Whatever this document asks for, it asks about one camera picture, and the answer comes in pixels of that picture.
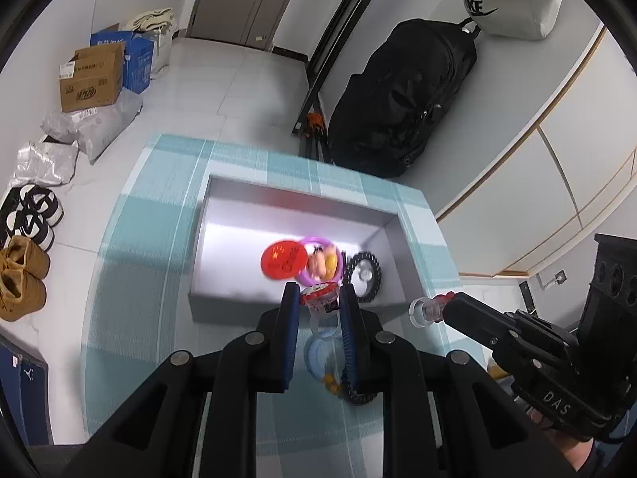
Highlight black spiral hair tie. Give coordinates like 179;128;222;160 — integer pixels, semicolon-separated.
342;251;383;304
338;357;377;406

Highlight pink pig yellow toy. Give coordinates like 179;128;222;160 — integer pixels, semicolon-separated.
307;245;339;280

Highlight red China flag badge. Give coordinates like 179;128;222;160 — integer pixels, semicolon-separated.
260;239;308;280

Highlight person's right hand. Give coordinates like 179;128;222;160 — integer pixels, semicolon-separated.
526;407;600;477

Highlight black speaker cabinet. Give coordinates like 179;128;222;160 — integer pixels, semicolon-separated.
576;232;637;354

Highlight teal plaid tablecloth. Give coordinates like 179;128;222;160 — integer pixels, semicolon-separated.
81;135;460;477

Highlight blue Jordan shoe box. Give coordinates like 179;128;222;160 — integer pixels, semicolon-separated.
0;338;53;446

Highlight white wardrobe sliding doors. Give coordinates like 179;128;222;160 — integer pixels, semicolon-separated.
437;26;636;277

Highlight brown suede shoes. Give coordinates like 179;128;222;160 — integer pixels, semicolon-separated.
0;235;51;321

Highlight grey open cardboard box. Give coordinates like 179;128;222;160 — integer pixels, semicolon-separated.
189;176;425;326

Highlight black large backpack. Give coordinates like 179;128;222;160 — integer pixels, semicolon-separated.
327;18;481;178

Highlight black white slippers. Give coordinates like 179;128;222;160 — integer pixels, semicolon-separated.
1;184;64;251

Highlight silver plastic parcel bag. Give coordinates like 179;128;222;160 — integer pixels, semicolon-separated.
10;143;79;187

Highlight grey plastic parcel bag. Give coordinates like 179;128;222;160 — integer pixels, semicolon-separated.
41;88;144;164

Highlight black tripod stand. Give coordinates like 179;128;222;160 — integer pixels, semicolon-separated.
290;0;412;161

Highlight brown cardboard box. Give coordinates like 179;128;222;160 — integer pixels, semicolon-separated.
58;42;124;112

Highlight blue cardboard box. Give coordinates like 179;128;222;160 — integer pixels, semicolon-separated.
91;30;153;94

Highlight white tote bag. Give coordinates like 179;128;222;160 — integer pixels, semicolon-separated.
122;8;177;80

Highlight grey room door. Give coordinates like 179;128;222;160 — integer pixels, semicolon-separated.
187;0;289;51

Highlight wall power socket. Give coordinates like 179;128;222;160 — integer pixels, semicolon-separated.
538;270;567;290

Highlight blue plastic bracelet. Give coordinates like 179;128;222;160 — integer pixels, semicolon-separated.
302;327;348;377

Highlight purple bracelet in box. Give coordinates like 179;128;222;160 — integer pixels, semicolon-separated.
296;235;345;287

